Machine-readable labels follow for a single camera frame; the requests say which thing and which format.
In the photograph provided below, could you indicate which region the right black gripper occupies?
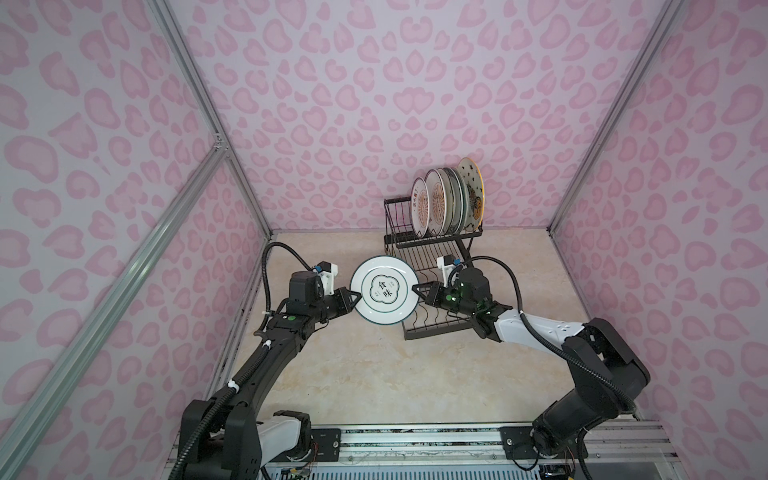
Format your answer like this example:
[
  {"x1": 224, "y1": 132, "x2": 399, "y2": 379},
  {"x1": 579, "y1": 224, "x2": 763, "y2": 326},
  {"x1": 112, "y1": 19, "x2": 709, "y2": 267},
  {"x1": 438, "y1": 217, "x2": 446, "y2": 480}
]
[{"x1": 410, "y1": 281, "x2": 477, "y2": 317}]

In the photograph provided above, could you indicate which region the white plate black cloud outline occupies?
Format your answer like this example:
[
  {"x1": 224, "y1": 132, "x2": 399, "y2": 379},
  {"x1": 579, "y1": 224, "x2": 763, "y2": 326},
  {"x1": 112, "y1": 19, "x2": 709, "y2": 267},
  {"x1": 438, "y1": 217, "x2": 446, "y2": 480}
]
[{"x1": 350, "y1": 255, "x2": 419, "y2": 325}]

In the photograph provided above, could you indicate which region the small orange sunburst plate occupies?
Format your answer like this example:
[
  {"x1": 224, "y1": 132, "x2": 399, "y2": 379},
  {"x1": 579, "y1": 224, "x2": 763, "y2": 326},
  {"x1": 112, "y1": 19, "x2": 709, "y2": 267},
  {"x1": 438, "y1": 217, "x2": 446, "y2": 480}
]
[{"x1": 410, "y1": 178, "x2": 430, "y2": 238}]

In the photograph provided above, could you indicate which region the large orange sunburst plate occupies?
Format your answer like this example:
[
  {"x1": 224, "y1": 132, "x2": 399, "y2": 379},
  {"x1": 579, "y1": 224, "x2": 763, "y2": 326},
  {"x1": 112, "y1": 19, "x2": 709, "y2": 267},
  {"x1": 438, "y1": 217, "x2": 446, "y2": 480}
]
[{"x1": 425, "y1": 169, "x2": 447, "y2": 236}]

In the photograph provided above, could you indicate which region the white plate dark green rim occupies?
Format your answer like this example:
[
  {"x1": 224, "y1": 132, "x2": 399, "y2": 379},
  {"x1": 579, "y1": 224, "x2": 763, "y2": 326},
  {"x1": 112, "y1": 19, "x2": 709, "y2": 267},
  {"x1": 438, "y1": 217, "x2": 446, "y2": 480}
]
[{"x1": 445, "y1": 167, "x2": 461, "y2": 235}]

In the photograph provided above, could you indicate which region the mint green flower plate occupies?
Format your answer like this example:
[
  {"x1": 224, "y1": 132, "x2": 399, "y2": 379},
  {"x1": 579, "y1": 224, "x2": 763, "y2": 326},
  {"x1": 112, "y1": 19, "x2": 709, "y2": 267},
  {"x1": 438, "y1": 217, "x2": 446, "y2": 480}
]
[{"x1": 454, "y1": 168, "x2": 470, "y2": 233}]

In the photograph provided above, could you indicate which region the white star cat plate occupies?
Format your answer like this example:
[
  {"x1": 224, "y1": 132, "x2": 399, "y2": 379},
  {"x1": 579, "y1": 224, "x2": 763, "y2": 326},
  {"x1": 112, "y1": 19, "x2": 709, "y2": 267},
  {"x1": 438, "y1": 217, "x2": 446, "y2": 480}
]
[{"x1": 457, "y1": 157, "x2": 485, "y2": 231}]

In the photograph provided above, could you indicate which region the cream plum blossom plate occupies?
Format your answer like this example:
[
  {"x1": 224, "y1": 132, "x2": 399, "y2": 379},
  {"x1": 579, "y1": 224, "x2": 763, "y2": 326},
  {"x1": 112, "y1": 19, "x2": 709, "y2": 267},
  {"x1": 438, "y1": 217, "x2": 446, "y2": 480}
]
[{"x1": 438, "y1": 168, "x2": 454, "y2": 234}]

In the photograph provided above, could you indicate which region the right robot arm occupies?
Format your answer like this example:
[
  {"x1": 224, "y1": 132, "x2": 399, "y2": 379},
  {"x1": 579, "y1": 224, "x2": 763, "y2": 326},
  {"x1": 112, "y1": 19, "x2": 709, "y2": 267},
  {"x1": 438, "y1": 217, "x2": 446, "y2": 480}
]
[{"x1": 412, "y1": 267, "x2": 651, "y2": 458}]

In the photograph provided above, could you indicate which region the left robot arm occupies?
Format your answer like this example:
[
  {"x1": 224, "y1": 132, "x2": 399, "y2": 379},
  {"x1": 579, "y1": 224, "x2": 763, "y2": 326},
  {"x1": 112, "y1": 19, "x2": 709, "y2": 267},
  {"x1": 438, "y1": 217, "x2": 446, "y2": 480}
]
[{"x1": 169, "y1": 270, "x2": 361, "y2": 479}]

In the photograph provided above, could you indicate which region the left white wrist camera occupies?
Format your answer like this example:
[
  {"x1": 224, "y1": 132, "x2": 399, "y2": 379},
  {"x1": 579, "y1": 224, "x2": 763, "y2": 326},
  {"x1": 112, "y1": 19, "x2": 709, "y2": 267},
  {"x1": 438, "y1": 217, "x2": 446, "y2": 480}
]
[{"x1": 313, "y1": 261, "x2": 338, "y2": 296}]

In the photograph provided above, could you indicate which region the black wire dish rack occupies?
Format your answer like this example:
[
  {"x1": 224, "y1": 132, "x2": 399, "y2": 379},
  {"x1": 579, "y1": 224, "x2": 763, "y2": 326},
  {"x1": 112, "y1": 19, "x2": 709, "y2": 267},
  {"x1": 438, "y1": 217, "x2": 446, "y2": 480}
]
[{"x1": 383, "y1": 196, "x2": 483, "y2": 341}]

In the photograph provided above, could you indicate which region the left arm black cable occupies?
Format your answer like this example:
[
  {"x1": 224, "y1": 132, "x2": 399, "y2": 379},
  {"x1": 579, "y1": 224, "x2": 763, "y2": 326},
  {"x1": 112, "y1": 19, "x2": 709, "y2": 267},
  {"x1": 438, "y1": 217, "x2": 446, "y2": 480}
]
[{"x1": 260, "y1": 241, "x2": 313, "y2": 319}]

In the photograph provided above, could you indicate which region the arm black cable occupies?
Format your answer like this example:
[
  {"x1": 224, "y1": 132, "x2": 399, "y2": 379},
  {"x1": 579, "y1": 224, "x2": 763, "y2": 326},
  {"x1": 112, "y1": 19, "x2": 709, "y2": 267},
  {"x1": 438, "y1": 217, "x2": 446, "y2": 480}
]
[
  {"x1": 448, "y1": 255, "x2": 638, "y2": 415},
  {"x1": 260, "y1": 241, "x2": 313, "y2": 319}
]

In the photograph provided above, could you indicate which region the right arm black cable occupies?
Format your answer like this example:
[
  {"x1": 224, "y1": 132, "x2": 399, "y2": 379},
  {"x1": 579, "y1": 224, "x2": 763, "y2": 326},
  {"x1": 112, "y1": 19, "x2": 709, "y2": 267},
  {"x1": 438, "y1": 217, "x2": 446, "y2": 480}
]
[{"x1": 448, "y1": 255, "x2": 638, "y2": 415}]

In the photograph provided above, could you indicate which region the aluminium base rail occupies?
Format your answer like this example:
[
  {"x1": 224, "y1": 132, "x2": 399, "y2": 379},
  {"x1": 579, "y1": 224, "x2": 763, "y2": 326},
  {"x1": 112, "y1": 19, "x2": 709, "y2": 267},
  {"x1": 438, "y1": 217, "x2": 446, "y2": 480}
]
[{"x1": 161, "y1": 422, "x2": 691, "y2": 480}]

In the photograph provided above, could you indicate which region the aluminium frame diagonal strut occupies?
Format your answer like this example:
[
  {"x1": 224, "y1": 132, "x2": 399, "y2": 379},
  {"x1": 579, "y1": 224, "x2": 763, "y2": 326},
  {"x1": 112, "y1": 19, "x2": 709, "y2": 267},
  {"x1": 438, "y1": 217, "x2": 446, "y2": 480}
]
[{"x1": 1, "y1": 146, "x2": 229, "y2": 479}]

